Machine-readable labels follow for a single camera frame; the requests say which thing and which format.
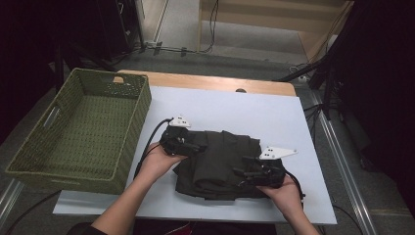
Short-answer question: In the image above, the hand-held gripper cable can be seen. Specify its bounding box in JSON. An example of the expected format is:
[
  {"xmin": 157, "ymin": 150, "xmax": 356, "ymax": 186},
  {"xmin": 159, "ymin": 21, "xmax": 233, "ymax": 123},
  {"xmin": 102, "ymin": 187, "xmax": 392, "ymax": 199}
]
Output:
[
  {"xmin": 133, "ymin": 117, "xmax": 174, "ymax": 179},
  {"xmin": 286, "ymin": 170, "xmax": 306, "ymax": 210}
]

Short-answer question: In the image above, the light wooden shelf unit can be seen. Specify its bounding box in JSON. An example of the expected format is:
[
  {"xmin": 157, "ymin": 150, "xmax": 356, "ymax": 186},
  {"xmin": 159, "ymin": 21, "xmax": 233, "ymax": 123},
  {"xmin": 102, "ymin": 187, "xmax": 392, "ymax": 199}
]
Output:
[{"xmin": 197, "ymin": 0, "xmax": 355, "ymax": 63}]

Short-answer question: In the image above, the dark curtain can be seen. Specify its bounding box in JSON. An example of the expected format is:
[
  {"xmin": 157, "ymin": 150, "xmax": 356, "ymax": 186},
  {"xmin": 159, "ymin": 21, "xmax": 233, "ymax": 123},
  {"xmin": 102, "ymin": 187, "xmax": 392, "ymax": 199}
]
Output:
[{"xmin": 329, "ymin": 0, "xmax": 415, "ymax": 216}]

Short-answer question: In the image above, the black cabinet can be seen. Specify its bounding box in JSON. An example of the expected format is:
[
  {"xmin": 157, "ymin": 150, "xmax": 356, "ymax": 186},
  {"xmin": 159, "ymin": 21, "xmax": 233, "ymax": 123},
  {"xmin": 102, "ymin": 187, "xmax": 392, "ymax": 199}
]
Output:
[{"xmin": 97, "ymin": 0, "xmax": 145, "ymax": 62}]

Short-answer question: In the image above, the hanging black cable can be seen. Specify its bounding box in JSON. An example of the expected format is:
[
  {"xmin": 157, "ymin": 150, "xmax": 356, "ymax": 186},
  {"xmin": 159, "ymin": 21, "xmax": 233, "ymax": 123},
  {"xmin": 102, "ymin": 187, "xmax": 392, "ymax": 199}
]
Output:
[{"xmin": 208, "ymin": 0, "xmax": 220, "ymax": 53}]

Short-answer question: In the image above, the green woven basket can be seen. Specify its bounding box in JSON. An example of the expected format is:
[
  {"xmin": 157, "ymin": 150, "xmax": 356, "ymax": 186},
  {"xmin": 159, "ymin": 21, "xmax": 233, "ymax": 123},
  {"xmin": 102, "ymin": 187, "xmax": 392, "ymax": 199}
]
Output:
[{"xmin": 5, "ymin": 67, "xmax": 153, "ymax": 196}]

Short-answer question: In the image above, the right hand-held gripper cable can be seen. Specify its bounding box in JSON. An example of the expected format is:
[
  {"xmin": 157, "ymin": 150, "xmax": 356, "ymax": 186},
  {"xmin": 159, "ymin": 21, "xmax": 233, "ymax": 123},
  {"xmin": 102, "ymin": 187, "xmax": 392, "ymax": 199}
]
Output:
[{"xmin": 286, "ymin": 170, "xmax": 306, "ymax": 210}]

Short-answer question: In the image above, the black cable with clips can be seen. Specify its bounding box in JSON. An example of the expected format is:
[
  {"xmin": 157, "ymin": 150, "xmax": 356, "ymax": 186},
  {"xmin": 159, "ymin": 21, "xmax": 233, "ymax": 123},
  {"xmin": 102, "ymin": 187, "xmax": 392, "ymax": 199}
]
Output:
[{"xmin": 143, "ymin": 40, "xmax": 213, "ymax": 57}]

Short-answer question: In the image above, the thick black cable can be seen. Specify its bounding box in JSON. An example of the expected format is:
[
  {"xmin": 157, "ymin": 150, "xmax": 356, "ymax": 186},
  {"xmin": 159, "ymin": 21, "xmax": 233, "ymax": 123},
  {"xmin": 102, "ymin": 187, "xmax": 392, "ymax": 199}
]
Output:
[{"xmin": 3, "ymin": 190, "xmax": 63, "ymax": 235}]

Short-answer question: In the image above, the short metal rail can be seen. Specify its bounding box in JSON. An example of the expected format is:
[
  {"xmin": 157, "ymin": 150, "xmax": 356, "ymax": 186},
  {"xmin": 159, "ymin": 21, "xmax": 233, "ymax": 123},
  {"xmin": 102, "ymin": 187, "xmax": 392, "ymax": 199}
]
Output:
[{"xmin": 0, "ymin": 178, "xmax": 25, "ymax": 226}]

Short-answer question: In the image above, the white board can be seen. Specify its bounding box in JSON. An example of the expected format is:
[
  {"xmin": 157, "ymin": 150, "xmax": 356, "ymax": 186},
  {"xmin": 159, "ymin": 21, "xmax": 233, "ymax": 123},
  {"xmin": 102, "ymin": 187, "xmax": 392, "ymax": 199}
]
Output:
[{"xmin": 53, "ymin": 85, "xmax": 338, "ymax": 225}]

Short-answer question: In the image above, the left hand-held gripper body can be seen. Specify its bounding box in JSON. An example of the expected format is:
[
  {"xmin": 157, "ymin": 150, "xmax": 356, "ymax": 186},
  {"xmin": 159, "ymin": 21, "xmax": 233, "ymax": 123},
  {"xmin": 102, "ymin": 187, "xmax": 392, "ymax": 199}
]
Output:
[{"xmin": 159, "ymin": 116, "xmax": 194, "ymax": 157}]

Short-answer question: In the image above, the person's right hand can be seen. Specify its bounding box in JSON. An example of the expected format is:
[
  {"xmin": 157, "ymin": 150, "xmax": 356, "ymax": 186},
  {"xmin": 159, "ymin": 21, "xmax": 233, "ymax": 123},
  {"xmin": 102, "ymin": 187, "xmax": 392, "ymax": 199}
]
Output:
[{"xmin": 255, "ymin": 174, "xmax": 303, "ymax": 217}]

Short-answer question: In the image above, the person's left hand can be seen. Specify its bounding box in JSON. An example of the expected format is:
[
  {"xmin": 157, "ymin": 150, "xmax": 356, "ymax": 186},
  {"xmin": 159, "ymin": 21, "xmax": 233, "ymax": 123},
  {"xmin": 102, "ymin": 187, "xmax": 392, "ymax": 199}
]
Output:
[{"xmin": 136, "ymin": 142, "xmax": 189, "ymax": 184}]

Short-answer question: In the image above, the black tripod stand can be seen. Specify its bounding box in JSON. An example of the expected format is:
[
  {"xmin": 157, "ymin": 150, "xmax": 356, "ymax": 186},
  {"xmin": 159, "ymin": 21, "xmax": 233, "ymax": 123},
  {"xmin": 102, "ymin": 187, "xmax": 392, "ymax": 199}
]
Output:
[{"xmin": 273, "ymin": 48, "xmax": 344, "ymax": 121}]

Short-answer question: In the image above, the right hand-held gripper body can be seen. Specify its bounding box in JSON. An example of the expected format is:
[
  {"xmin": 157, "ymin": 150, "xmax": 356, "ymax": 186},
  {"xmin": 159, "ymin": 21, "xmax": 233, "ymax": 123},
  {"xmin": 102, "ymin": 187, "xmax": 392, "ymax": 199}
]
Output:
[{"xmin": 250, "ymin": 146, "xmax": 299, "ymax": 190}]

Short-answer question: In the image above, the left hand-held gripper cable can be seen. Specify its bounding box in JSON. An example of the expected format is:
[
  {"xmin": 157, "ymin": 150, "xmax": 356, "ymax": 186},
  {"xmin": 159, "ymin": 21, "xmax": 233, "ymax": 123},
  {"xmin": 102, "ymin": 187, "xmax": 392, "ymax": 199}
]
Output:
[{"xmin": 133, "ymin": 117, "xmax": 174, "ymax": 179}]

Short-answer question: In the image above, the long metal rail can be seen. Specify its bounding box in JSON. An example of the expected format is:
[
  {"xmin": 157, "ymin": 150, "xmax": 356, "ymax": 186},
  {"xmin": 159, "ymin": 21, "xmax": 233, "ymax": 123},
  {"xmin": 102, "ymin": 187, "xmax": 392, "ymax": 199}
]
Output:
[{"xmin": 309, "ymin": 91, "xmax": 380, "ymax": 235}]

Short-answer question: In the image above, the dark pleated skirt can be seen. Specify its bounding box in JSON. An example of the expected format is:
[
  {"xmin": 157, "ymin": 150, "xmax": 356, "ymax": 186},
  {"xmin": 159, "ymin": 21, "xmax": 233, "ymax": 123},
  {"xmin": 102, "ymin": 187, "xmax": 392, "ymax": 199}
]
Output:
[{"xmin": 172, "ymin": 129, "xmax": 285, "ymax": 201}]

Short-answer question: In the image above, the black metal stand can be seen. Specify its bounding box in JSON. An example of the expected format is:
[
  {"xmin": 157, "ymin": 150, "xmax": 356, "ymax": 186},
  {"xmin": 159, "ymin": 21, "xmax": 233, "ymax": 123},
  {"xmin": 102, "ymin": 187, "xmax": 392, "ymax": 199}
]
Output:
[{"xmin": 53, "ymin": 42, "xmax": 116, "ymax": 92}]

